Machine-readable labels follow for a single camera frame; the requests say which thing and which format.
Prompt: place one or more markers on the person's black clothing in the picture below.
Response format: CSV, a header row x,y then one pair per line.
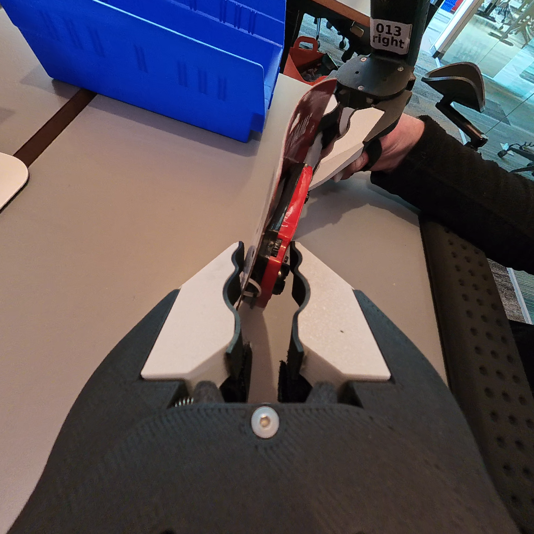
x,y
523,346

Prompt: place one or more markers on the person's right forearm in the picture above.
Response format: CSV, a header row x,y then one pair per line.
x,y
467,196

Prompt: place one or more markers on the red handheld toy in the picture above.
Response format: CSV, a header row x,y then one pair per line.
x,y
298,137

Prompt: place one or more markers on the person's right hand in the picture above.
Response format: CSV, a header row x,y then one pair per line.
x,y
400,142

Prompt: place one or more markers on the black office chair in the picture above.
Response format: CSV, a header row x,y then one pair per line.
x,y
459,85

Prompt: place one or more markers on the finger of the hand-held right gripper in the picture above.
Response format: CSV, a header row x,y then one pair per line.
x,y
329,112
354,142

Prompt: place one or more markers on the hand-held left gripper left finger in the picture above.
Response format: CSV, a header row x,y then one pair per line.
x,y
192,333

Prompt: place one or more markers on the blue plastic bin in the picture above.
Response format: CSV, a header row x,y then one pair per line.
x,y
250,29
125,71

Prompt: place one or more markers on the red carry basket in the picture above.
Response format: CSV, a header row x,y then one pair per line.
x,y
306,58

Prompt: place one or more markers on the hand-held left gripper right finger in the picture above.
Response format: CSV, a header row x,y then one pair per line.
x,y
340,333

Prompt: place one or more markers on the black perforated foam pad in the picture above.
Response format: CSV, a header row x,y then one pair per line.
x,y
479,354

